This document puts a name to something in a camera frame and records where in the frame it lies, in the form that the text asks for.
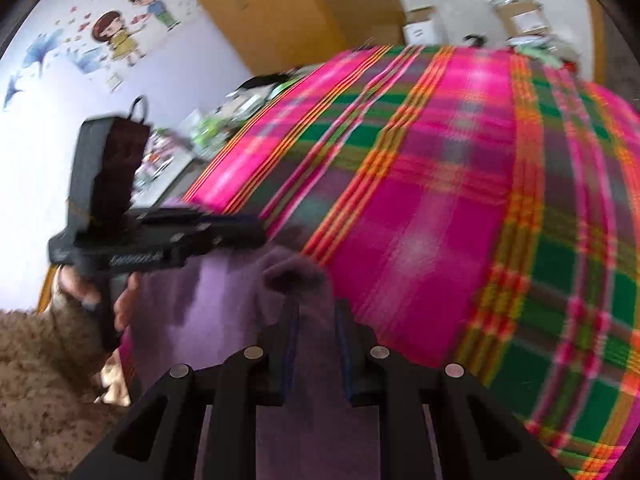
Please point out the wooden bed frame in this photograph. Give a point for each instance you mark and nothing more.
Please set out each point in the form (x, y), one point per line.
(47, 290)

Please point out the translucent plastic door sheet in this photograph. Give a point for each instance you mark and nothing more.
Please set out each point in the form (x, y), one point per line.
(620, 60)

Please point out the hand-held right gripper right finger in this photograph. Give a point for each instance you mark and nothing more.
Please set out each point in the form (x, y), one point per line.
(346, 360)

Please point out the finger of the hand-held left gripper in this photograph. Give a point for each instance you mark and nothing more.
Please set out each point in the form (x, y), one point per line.
(225, 235)

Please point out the brown cardboard box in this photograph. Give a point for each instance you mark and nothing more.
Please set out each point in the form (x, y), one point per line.
(520, 15)

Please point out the cartoon wall sticker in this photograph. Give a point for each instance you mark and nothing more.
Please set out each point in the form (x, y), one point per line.
(117, 35)

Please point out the wooden wardrobe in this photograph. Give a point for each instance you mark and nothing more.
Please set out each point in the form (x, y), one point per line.
(280, 5)

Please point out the grey plastic parcel bag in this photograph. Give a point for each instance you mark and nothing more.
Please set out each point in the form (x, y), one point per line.
(545, 50)

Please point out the person's floral clothing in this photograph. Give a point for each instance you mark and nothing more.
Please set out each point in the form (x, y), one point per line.
(50, 435)

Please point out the white cardboard box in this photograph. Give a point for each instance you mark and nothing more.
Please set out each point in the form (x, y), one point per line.
(422, 30)

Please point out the wooden door frame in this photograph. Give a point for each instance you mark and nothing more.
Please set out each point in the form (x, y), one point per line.
(597, 35)

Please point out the pink green plaid bedsheet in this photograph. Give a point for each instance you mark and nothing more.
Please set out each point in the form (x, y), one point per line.
(450, 185)

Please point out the person's left forearm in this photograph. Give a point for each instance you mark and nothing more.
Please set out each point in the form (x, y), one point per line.
(45, 340)

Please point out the person's left hand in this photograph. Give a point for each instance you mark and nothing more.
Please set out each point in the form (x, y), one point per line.
(75, 287)

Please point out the purple fleece garment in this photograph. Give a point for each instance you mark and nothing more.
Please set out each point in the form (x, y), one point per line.
(225, 300)

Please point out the glass top side table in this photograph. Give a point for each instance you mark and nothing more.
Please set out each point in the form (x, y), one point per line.
(175, 165)

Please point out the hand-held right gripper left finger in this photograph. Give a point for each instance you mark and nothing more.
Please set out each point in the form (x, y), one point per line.
(287, 360)

